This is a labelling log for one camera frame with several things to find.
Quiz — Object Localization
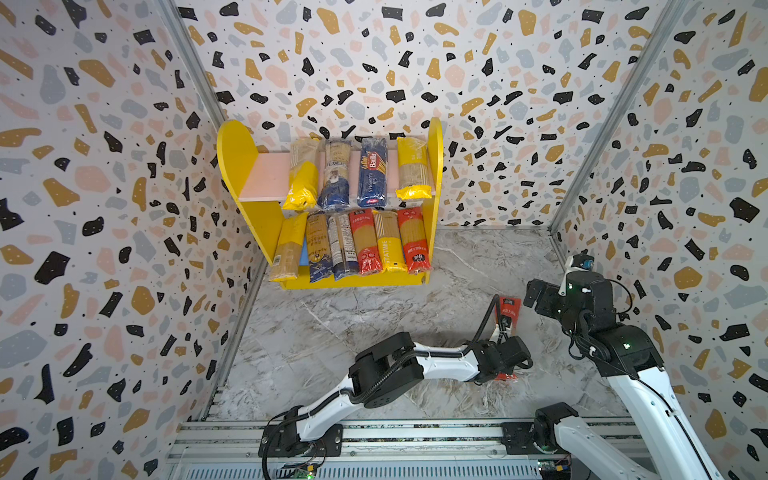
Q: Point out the red spaghetti bag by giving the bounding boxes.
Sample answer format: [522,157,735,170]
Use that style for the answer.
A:
[490,297,525,381]
[397,207,431,275]
[348,209,383,276]

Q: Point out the clear bag white label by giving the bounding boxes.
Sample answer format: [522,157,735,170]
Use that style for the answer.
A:
[328,213,359,281]

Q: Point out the clear spaghetti bag Chinese text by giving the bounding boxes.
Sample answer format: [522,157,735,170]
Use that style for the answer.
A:
[305,212,333,283]

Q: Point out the blue Barilla spaghetti bag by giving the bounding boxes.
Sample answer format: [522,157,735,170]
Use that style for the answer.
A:
[357,137,388,209]

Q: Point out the blue-top spaghetti bag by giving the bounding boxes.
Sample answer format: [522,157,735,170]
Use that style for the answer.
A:
[318,140,351,210]

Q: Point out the yellow Pastatime bag tall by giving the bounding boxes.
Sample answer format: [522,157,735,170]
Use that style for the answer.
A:
[373,211,407,273]

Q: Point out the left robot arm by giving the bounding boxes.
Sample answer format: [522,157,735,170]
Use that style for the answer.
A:
[259,332,533,458]

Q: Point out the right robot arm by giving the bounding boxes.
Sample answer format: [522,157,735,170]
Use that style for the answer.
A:
[523,268,722,479]

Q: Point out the yellow shelf pink blue boards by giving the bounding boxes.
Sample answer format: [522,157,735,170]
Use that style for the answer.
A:
[217,117,444,290]

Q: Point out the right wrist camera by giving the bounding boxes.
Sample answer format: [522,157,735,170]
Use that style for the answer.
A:
[559,253,594,296]

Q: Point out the black corrugated cable conduit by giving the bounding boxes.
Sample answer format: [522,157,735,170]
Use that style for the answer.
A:
[261,293,502,480]

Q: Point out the metal base rail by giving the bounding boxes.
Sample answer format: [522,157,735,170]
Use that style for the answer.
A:
[164,419,685,480]

